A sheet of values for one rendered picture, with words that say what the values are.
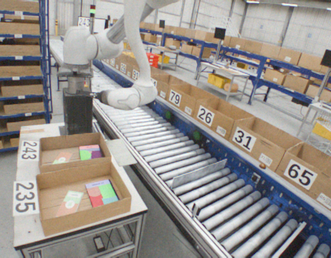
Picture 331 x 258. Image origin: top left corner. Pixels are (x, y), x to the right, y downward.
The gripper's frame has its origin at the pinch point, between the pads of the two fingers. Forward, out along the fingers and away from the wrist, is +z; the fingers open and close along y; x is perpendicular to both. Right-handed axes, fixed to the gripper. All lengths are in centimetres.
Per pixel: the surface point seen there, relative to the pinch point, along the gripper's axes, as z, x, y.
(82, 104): 8.8, -6.6, 3.4
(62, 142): 10.6, -32.6, -5.3
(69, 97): 10.5, -3.7, -5.6
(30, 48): 111, 37, -5
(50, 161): 3.2, -42.3, -15.3
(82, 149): -0.4, -33.9, 3.0
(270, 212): -105, -45, 55
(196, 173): -60, -34, 43
